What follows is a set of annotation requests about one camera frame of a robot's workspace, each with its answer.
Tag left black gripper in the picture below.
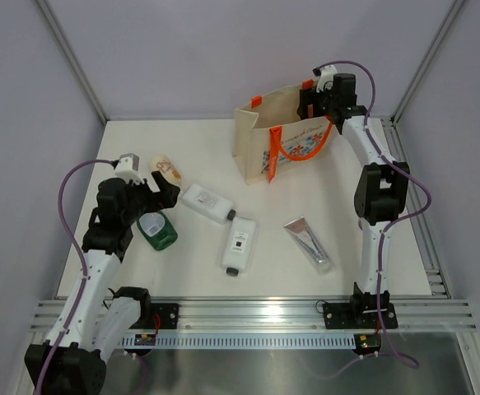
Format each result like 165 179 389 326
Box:
122 171 179 225

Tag cream bottle orange print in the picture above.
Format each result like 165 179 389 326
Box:
148 154 182 187

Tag green dish soap bottle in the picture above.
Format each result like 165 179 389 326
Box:
137 211 179 251

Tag white bottle text label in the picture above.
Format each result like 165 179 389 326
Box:
181 184 236 225

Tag canvas bag orange handles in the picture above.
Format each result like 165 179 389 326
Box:
233 79 333 185

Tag white bottle black cap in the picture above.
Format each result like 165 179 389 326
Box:
221 217 258 277

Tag silver tube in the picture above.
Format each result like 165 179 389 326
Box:
283 216 331 276

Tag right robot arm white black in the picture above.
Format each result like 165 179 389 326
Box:
297 67 409 329

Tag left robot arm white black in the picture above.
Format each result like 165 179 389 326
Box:
24 171 180 394

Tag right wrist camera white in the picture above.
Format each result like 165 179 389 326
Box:
313 65 338 92

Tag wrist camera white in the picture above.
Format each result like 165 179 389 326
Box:
114 153 145 185
313 65 338 92

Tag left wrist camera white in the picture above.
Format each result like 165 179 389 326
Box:
114 153 145 185

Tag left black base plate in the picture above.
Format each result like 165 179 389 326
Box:
151 303 179 330

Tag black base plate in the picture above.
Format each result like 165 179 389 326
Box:
322 302 398 330
151 303 179 330

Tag right corner aluminium post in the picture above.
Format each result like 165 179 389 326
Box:
390 0 468 125

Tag corner aluminium post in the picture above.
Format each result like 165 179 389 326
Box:
34 0 109 126
390 0 468 125

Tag white slotted cable duct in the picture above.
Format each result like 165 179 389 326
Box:
118 332 356 351

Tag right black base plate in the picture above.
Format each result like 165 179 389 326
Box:
322 302 398 330

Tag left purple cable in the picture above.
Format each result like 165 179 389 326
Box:
33 159 119 395

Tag purple cable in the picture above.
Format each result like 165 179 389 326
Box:
33 159 119 395
325 60 433 369

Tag left corner aluminium post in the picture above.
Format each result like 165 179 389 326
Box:
34 0 109 126

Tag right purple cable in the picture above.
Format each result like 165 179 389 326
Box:
325 60 433 369

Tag aluminium rail frame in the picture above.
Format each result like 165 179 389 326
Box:
29 298 478 333

